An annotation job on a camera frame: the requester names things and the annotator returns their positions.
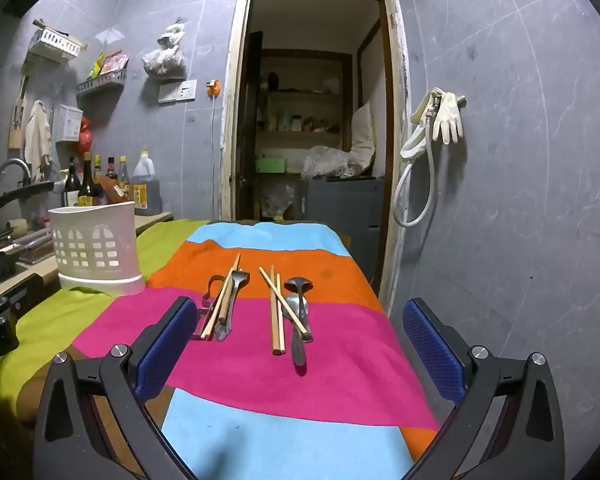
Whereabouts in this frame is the white wall box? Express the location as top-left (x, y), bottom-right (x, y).
top-left (55, 104), bottom-right (84, 142)

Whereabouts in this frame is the white pillow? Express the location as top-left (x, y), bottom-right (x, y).
top-left (350, 100), bottom-right (377, 166)

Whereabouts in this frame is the white wall basket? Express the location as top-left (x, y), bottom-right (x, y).
top-left (29, 27), bottom-right (88, 63)

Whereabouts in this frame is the hanging clear plastic bag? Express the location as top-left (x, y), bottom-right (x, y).
top-left (141, 19), bottom-right (188, 81)

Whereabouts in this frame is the large oil jug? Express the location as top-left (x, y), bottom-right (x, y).
top-left (130, 150), bottom-right (162, 215)

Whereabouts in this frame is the white hose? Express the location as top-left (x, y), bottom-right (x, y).
top-left (391, 100), bottom-right (438, 228)

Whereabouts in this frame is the red plastic bag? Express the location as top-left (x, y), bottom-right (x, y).
top-left (77, 116), bottom-right (93, 156)

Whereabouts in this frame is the clear sauce bottle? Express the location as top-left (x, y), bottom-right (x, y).
top-left (117, 155), bottom-right (131, 201)

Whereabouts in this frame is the metal spoon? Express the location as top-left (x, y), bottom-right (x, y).
top-left (285, 294), bottom-right (311, 377)
top-left (198, 275), bottom-right (225, 341)
top-left (283, 276), bottom-right (315, 345)

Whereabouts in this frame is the white wall socket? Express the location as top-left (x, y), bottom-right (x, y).
top-left (158, 79), bottom-right (198, 105)

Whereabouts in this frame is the metal faucet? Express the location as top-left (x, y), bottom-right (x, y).
top-left (0, 158), bottom-right (33, 231)

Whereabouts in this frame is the crumpled clear plastic bag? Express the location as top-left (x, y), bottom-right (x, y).
top-left (301, 145), bottom-right (376, 179)

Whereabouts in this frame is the hanging wooden cutting board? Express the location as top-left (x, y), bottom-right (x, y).
top-left (7, 74), bottom-right (31, 150)

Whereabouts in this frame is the white rubber glove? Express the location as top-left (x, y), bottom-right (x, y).
top-left (437, 89), bottom-right (468, 146)
top-left (400, 87), bottom-right (443, 160)

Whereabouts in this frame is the hanging white towel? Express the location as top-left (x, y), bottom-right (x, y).
top-left (24, 100), bottom-right (53, 171)

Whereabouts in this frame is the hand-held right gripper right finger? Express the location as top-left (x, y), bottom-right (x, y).
top-left (402, 298), bottom-right (566, 480)

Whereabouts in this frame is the door frame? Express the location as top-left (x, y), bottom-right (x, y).
top-left (219, 0), bottom-right (413, 316)

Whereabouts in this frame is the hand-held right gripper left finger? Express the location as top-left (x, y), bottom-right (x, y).
top-left (32, 296), bottom-right (199, 480)

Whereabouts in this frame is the colourful striped cloth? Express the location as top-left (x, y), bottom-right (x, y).
top-left (0, 219), bottom-right (443, 480)

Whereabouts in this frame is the wooden chopstick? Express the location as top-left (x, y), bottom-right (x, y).
top-left (276, 273), bottom-right (286, 357)
top-left (258, 266), bottom-right (314, 342)
top-left (219, 270), bottom-right (236, 326)
top-left (270, 265), bottom-right (280, 357)
top-left (200, 253), bottom-right (242, 340)

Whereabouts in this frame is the metal fork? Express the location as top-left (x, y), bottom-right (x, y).
top-left (214, 269), bottom-right (251, 342)

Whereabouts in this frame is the white plastic utensil holder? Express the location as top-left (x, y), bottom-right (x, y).
top-left (48, 201), bottom-right (147, 297)

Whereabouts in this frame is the grey wall shelf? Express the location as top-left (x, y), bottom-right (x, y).
top-left (76, 69), bottom-right (128, 100)

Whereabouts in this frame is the red snack packet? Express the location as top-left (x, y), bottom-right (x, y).
top-left (102, 50), bottom-right (130, 75)

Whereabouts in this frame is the wooden shelf unit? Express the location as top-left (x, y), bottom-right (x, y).
top-left (247, 30), bottom-right (353, 221)

